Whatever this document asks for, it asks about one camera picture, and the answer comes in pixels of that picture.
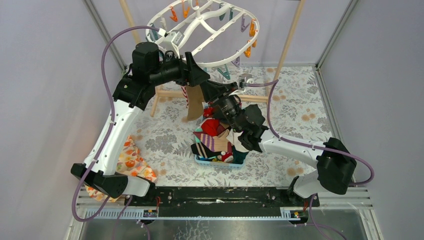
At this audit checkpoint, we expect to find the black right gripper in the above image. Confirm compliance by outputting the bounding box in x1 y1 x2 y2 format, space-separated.
198 79 242 133

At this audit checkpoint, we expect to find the tan brown sock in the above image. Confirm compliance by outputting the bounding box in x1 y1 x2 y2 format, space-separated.
185 85 204 121

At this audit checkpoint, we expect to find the white oval clip hanger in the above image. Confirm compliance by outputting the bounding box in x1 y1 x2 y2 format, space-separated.
145 0 260 68

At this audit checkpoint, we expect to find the red white striped sock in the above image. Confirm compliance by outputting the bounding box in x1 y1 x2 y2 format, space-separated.
181 86 189 108

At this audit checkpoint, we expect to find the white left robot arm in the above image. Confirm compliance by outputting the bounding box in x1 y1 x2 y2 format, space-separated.
70 42 210 206

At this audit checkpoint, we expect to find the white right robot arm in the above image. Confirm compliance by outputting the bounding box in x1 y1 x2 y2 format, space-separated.
200 80 357 206

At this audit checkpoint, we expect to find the teal clothes peg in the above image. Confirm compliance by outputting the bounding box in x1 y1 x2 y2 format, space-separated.
216 64 231 80

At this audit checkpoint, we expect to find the purple striped sock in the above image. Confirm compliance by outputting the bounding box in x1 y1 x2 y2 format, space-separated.
193 131 221 152

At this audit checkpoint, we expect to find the blue plastic sock basket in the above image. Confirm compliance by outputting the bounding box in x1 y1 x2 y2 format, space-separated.
194 105 250 170

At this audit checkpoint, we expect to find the floral patterned table mat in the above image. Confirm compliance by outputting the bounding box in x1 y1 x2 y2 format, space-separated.
130 66 334 187

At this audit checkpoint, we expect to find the orange floral cloth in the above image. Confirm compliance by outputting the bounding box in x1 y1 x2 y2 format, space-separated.
84 135 158 203

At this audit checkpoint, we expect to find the wooden drying rack frame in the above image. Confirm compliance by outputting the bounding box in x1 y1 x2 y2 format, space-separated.
119 0 307 118

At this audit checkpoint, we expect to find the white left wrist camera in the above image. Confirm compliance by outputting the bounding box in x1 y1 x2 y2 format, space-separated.
161 30 188 59

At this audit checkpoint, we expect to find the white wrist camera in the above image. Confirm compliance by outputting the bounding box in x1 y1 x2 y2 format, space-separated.
238 73 254 89
161 30 188 59

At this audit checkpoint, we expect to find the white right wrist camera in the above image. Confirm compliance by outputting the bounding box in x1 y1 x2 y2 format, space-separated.
238 73 254 89

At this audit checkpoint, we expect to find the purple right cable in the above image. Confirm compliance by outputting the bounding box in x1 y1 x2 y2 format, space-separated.
248 79 376 240

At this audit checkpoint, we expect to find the purple cable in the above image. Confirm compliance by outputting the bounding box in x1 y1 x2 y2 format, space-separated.
248 79 376 240
71 25 161 223

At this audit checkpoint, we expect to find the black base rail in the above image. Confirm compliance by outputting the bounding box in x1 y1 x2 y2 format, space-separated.
124 186 320 218

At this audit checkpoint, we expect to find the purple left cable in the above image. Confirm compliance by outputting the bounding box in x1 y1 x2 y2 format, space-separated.
71 25 161 223

